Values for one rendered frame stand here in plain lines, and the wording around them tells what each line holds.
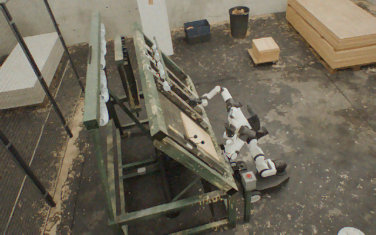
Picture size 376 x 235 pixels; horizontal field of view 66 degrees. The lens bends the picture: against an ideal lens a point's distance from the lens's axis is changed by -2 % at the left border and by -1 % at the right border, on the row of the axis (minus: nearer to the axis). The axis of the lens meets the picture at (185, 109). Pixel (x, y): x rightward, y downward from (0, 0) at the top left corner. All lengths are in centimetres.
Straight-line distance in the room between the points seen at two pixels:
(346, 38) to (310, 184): 290
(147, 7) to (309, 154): 432
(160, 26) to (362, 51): 410
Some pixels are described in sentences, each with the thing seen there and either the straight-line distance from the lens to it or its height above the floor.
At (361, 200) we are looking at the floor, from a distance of 449.
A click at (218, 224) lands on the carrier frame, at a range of 378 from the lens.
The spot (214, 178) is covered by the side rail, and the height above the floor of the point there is 113.
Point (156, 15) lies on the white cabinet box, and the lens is 669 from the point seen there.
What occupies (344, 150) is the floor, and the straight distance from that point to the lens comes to 496.
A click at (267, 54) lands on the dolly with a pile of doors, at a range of 633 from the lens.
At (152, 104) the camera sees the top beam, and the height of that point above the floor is 194.
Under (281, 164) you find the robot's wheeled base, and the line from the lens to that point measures 412.
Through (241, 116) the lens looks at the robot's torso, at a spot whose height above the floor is 136.
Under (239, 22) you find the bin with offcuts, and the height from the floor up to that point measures 45.
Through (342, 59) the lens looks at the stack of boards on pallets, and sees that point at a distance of 636.
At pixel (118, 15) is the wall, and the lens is 823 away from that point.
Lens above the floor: 354
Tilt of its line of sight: 41 degrees down
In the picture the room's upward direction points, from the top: 8 degrees counter-clockwise
